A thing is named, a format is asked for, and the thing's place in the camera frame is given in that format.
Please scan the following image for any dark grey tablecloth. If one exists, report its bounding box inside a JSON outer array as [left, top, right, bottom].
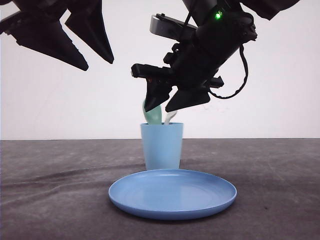
[[0, 138, 320, 240]]

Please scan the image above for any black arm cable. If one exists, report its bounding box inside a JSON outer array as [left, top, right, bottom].
[[208, 43, 250, 99]]

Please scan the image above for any blue plastic plate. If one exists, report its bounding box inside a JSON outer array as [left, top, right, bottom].
[[108, 169, 238, 221]]

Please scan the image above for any mint green plastic spoon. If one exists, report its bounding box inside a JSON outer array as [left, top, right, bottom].
[[142, 99, 162, 125]]

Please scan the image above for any white plastic fork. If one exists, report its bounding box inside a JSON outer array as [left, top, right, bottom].
[[164, 110, 178, 125]]

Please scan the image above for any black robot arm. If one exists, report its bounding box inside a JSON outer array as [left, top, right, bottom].
[[131, 0, 295, 112]]

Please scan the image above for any light blue plastic cup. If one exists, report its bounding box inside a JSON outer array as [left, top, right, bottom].
[[140, 122, 184, 170]]

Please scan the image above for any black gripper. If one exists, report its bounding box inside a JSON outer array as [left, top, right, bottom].
[[131, 42, 224, 112], [0, 0, 114, 71]]

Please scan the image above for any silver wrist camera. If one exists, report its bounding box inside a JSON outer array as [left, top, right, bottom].
[[149, 13, 197, 42]]

